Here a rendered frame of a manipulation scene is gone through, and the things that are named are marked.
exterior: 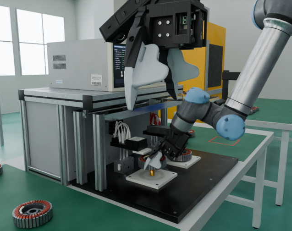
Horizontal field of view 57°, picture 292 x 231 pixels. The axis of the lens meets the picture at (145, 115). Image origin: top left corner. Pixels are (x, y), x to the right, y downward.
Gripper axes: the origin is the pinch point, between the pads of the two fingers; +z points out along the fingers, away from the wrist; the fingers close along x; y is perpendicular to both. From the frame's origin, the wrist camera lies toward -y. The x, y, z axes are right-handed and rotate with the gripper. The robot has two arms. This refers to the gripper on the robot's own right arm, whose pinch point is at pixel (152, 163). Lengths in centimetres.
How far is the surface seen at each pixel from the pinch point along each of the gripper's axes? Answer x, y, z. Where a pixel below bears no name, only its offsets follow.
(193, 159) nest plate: 26.0, 8.0, 1.3
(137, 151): -3.5, -6.8, -2.0
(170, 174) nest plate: 4.2, 7.6, 1.5
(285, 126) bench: 157, 31, -5
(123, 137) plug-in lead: -2.7, -15.4, -2.0
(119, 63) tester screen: -3.7, -30.7, -27.6
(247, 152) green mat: 62, 24, -4
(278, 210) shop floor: 153, 69, 57
